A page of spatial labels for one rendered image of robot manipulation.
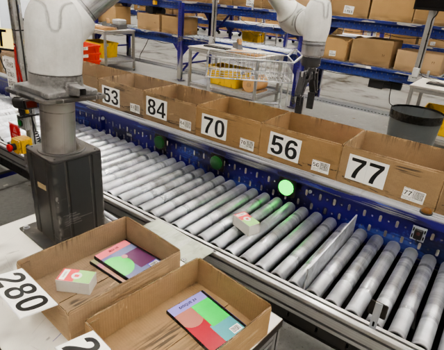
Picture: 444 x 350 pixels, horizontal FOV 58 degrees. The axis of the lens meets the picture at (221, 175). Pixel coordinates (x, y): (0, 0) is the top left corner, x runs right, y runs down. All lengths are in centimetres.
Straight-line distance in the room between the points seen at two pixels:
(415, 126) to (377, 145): 231
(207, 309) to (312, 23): 109
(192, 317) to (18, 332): 45
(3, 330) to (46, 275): 22
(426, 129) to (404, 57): 188
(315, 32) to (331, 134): 59
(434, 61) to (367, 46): 88
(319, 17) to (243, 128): 61
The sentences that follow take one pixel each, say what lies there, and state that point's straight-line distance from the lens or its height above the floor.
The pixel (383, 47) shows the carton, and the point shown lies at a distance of 603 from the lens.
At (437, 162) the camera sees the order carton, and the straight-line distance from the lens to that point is 194.
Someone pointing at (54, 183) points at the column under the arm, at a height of 100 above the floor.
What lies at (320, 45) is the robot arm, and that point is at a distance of 165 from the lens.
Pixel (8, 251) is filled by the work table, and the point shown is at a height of 75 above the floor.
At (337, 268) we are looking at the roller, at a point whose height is 74.
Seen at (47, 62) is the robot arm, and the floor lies 137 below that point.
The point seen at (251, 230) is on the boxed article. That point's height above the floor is 77.
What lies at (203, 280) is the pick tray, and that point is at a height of 78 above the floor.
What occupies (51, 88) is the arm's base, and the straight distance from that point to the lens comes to 128.
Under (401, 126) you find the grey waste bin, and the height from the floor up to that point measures 51.
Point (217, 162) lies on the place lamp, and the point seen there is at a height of 82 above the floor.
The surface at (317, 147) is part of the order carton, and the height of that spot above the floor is 101.
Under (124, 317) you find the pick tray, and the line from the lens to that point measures 114.
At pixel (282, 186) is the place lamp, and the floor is 81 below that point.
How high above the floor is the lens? 158
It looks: 25 degrees down
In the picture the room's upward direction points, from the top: 4 degrees clockwise
